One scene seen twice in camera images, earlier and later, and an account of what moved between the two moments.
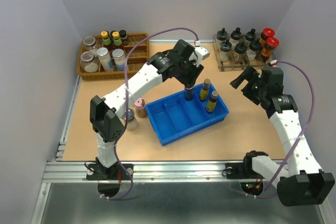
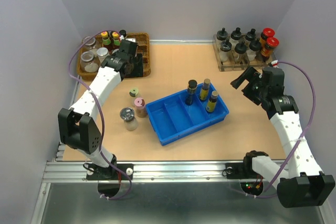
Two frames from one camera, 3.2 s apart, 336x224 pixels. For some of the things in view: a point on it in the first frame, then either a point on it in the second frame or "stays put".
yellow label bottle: [204, 92] stays put
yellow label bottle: [212, 102] stays put
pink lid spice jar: [140, 109] stays put
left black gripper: [196, 70] to [138, 70]
